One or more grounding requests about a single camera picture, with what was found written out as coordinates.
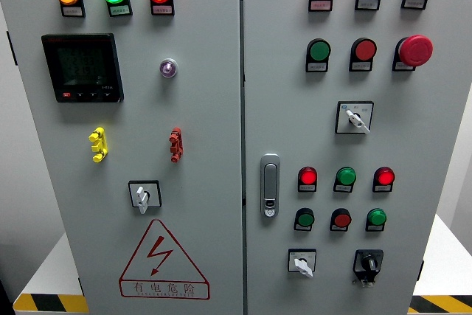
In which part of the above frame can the small white-handled turn switch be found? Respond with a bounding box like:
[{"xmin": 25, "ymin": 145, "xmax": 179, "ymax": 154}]
[{"xmin": 288, "ymin": 248, "xmax": 318, "ymax": 278}]

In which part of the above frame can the black-handled turn switch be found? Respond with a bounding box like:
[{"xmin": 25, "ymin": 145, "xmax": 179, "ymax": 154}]
[{"xmin": 352, "ymin": 249, "xmax": 385, "ymax": 288}]

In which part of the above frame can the small green round lamp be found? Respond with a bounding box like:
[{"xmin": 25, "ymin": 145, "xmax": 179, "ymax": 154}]
[{"xmin": 336, "ymin": 166, "xmax": 358, "ymax": 186}]

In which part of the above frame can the black display meter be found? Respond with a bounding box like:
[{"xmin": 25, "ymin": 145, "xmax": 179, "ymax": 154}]
[{"xmin": 41, "ymin": 32, "xmax": 125, "ymax": 104}]

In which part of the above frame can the black yellow striped tape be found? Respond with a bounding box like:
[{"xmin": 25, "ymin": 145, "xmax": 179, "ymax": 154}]
[
  {"xmin": 407, "ymin": 295, "xmax": 472, "ymax": 314},
  {"xmin": 13, "ymin": 294, "xmax": 89, "ymax": 314}
]

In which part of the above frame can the small green push button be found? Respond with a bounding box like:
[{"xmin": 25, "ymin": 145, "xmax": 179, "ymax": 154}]
[
  {"xmin": 295, "ymin": 207, "xmax": 316, "ymax": 228},
  {"xmin": 366, "ymin": 207, "xmax": 388, "ymax": 227}
]

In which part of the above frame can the large red stop button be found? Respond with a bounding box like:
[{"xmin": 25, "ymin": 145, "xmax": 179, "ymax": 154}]
[{"xmin": 395, "ymin": 34, "xmax": 434, "ymax": 68}]

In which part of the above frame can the small yellow handle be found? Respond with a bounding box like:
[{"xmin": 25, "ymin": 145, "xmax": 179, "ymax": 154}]
[{"xmin": 88, "ymin": 126, "xmax": 109, "ymax": 163}]

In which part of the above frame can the red warning triangle sticker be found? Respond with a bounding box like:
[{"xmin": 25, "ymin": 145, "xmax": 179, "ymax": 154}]
[{"xmin": 118, "ymin": 218, "xmax": 211, "ymax": 300}]

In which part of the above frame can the pale grey door with lock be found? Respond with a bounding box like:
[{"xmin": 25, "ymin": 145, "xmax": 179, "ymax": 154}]
[{"xmin": 241, "ymin": 0, "xmax": 472, "ymax": 315}]

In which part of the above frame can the white round lamp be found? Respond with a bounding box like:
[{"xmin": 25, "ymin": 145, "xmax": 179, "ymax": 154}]
[{"xmin": 159, "ymin": 58, "xmax": 178, "ymax": 79}]

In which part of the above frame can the large red push button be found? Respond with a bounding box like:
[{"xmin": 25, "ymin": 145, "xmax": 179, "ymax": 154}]
[{"xmin": 350, "ymin": 37, "xmax": 378, "ymax": 63}]

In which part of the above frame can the pale grey door with display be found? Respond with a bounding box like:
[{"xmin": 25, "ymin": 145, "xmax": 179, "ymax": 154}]
[{"xmin": 0, "ymin": 0, "xmax": 244, "ymax": 315}]

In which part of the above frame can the silver door lock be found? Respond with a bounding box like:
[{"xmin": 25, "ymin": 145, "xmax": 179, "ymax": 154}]
[{"xmin": 260, "ymin": 153, "xmax": 281, "ymax": 219}]

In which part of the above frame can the small red push button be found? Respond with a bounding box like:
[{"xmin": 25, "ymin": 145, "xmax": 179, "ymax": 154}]
[{"xmin": 330, "ymin": 207, "xmax": 353, "ymax": 229}]

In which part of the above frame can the large white-handled turn switch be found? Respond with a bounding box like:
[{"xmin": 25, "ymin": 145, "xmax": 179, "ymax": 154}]
[{"xmin": 334, "ymin": 100, "xmax": 375, "ymax": 135}]

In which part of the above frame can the small red handle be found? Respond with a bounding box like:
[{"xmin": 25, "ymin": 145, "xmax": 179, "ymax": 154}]
[{"xmin": 169, "ymin": 127, "xmax": 184, "ymax": 163}]

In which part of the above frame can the small red round lamp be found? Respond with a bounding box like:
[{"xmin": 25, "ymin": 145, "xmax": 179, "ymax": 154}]
[
  {"xmin": 373, "ymin": 166, "xmax": 396, "ymax": 186},
  {"xmin": 298, "ymin": 166, "xmax": 319, "ymax": 186}
]

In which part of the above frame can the large green push button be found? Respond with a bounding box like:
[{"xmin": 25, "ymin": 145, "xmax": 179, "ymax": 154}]
[{"xmin": 306, "ymin": 38, "xmax": 332, "ymax": 63}]

